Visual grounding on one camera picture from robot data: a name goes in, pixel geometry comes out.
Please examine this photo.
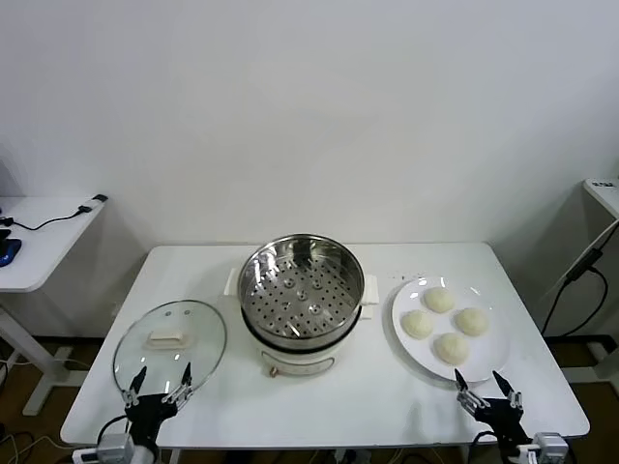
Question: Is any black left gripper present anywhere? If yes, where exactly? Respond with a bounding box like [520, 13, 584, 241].
[121, 362, 193, 449]

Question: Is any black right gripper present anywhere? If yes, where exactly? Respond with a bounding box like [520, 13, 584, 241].
[454, 368, 532, 455]

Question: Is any white steamed baozi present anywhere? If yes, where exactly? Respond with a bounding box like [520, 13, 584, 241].
[401, 308, 435, 340]
[454, 306, 489, 337]
[431, 332, 471, 365]
[423, 286, 457, 314]

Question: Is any glass lid with cream handle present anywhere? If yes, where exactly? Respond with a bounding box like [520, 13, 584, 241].
[112, 299, 228, 395]

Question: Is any steel steamer basket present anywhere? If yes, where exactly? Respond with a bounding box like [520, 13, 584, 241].
[224, 233, 379, 350]

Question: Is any white round plate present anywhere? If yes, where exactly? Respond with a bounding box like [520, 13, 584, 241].
[390, 275, 512, 384]

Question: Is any white electric cooking pot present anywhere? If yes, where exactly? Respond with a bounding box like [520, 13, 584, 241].
[240, 306, 376, 379]

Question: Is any blue object on desk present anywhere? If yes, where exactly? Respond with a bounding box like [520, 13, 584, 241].
[0, 237, 23, 268]

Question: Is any white side desk with label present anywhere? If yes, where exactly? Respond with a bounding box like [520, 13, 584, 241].
[541, 177, 619, 301]

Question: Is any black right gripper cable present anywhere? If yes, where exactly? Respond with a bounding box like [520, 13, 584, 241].
[469, 429, 514, 464]

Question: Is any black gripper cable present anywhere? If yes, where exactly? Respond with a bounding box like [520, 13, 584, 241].
[98, 414, 133, 449]
[469, 429, 514, 464]

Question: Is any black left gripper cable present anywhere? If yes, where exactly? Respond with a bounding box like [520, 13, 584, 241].
[98, 414, 133, 449]

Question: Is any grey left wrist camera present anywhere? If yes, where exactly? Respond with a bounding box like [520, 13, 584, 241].
[96, 433, 135, 464]

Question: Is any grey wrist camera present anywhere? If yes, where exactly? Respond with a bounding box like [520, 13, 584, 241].
[96, 433, 135, 464]
[531, 431, 571, 464]

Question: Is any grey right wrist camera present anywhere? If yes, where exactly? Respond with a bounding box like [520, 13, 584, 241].
[531, 431, 571, 464]

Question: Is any black cable with adapter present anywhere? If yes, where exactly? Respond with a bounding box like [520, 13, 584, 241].
[540, 246, 609, 337]

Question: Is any white side desk with cables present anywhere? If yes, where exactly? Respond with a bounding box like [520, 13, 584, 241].
[0, 194, 110, 417]

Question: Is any black desk cable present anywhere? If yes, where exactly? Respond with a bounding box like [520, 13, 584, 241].
[0, 205, 94, 232]

